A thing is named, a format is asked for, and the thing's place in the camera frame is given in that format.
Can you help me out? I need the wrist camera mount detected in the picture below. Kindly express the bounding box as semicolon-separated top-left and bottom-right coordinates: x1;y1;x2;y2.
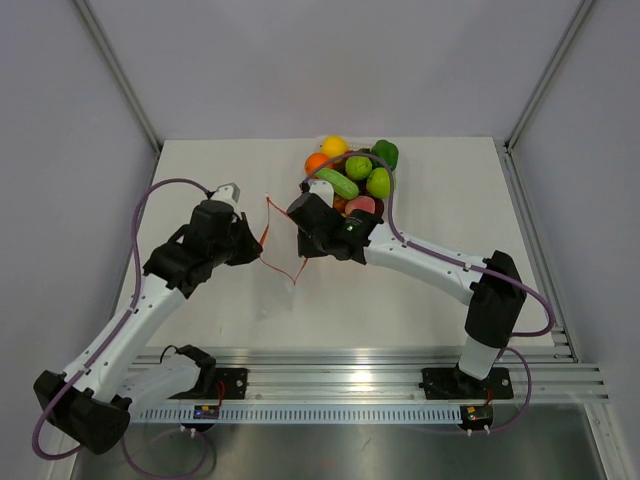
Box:
308;179;334;207
208;182;241;207

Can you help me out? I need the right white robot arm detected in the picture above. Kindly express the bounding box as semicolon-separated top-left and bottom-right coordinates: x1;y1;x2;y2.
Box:
286;192;526;398

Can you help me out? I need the green lime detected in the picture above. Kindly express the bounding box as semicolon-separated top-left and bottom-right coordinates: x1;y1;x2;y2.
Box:
345;155;373;181

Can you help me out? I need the aluminium mounting rail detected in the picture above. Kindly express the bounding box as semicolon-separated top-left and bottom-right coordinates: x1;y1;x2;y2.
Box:
206;346;609;404

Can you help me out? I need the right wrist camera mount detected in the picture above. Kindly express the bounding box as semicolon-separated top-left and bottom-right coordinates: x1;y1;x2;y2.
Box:
308;179;334;207

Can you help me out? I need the green bell pepper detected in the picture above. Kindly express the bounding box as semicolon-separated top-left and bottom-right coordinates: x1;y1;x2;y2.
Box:
370;139;399;171

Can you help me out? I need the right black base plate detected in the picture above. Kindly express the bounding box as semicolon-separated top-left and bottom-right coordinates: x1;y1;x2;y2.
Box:
419;367;514;400

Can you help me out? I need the clear zip top bag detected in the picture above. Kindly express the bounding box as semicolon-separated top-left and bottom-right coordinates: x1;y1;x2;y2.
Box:
252;193;308;322

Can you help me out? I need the green cucumber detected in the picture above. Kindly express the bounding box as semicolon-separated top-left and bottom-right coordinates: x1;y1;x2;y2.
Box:
315;168;359;200

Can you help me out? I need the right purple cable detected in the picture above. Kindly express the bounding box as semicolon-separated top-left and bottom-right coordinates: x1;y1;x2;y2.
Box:
299;152;556;435

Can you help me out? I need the pink peach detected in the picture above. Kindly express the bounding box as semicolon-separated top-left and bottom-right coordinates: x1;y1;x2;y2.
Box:
344;196;376;215

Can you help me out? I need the orange fruit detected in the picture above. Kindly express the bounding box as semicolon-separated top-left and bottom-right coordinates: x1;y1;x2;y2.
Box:
304;152;333;176

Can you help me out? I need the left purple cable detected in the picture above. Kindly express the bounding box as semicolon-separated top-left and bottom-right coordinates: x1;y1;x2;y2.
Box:
31;178;216;479

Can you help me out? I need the yellow lemon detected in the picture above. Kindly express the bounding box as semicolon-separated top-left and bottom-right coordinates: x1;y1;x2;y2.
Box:
320;136;349;159

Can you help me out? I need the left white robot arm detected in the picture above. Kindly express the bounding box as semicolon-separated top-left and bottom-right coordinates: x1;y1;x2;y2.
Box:
33;195;262;455

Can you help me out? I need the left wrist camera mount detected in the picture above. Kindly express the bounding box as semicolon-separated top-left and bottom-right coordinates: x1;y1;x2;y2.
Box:
208;182;241;207

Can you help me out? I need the white plastic basket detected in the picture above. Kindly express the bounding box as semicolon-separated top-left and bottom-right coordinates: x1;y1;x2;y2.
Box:
307;137;400;217

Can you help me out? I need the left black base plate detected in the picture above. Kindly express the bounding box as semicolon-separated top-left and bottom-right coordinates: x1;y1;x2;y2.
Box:
171;367;249;401

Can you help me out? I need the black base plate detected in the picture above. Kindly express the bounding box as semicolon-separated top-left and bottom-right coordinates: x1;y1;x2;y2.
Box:
419;367;514;400
171;367;249;401

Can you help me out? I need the white slotted cable duct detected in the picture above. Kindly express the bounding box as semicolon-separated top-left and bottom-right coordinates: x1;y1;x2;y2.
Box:
134;402;462;426

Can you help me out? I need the dark purple fruit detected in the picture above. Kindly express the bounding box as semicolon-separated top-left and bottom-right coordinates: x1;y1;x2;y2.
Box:
374;198;384;216

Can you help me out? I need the green apple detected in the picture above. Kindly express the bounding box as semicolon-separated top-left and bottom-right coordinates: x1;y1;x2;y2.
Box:
366;167;391;200

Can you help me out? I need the purple cable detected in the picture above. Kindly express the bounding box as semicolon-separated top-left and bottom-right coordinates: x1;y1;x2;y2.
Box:
299;152;556;435
31;178;216;479

